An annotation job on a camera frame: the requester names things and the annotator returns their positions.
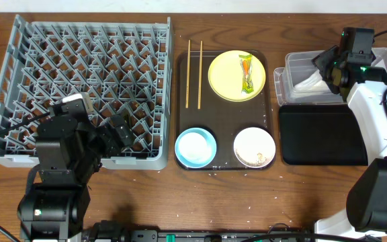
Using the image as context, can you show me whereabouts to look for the green orange snack wrapper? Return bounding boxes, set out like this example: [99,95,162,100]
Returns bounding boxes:
[239,54,254,94]

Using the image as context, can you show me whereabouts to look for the pink white bowl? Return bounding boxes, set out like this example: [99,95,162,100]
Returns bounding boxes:
[233,127,276,169]

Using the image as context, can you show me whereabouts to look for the white cup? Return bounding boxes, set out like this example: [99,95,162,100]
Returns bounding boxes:
[179,132,212,163]

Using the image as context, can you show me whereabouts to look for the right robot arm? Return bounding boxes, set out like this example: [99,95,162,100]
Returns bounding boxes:
[312,27,387,241]

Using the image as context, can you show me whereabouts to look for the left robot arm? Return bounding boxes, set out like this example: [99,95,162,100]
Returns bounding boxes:
[17,111,134,241]

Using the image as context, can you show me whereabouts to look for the grey dishwasher rack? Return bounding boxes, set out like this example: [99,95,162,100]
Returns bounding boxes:
[0,16,174,170]

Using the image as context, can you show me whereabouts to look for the black waste tray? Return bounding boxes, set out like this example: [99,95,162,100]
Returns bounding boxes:
[279,105,368,166]

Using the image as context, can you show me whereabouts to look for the crumpled white tissue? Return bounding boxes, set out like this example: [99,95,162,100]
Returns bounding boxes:
[294,70,329,91]

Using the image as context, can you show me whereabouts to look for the clear plastic bin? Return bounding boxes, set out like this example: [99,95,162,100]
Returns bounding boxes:
[273,47,387,106]

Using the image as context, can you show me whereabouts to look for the left wooden chopstick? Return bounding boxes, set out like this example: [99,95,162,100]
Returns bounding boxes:
[185,39,191,109]

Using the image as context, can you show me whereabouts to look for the light blue bowl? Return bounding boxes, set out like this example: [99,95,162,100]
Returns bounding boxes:
[175,128,217,169]

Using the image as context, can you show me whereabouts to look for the yellow plate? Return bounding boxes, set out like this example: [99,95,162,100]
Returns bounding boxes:
[208,50,266,102]

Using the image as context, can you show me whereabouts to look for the dark brown serving tray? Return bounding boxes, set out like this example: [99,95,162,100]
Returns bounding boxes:
[175,50,273,171]

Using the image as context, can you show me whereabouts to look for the black rail bar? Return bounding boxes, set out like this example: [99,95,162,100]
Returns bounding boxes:
[79,220,379,242]

